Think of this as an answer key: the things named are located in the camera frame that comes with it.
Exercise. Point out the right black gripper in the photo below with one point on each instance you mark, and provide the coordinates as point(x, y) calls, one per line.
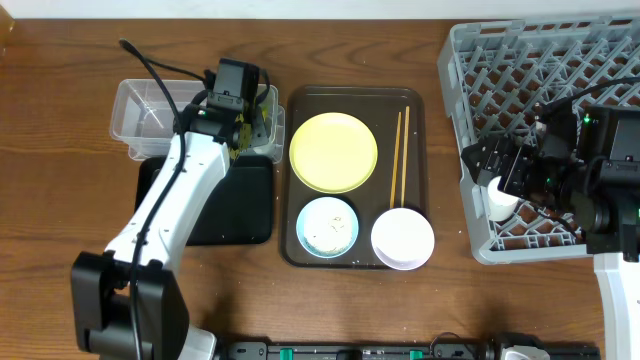
point(493, 163)

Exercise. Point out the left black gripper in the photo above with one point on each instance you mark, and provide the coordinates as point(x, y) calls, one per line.
point(252, 129)

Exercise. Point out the white cup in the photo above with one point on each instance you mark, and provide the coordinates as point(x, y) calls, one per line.
point(501, 205)

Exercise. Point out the yellow plate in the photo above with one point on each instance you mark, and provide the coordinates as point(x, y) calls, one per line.
point(333, 153)

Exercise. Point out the white pink bowl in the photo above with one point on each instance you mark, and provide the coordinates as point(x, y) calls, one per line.
point(402, 239)

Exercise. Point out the light blue bowl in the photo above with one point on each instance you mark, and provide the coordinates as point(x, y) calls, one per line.
point(327, 227)

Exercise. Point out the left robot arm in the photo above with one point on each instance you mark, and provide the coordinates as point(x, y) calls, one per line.
point(127, 303)

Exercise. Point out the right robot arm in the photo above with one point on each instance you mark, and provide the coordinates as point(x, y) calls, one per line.
point(587, 166)

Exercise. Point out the grey dishwasher rack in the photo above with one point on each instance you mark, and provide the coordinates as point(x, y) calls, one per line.
point(492, 74)

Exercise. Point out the black waste tray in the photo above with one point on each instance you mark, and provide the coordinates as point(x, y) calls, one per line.
point(240, 210)

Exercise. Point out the clear plastic bin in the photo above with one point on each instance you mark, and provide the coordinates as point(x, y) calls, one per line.
point(143, 120)

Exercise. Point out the dark brown serving tray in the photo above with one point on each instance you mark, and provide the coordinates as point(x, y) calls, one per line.
point(378, 108)

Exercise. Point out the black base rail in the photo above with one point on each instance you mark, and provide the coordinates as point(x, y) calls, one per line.
point(446, 346)

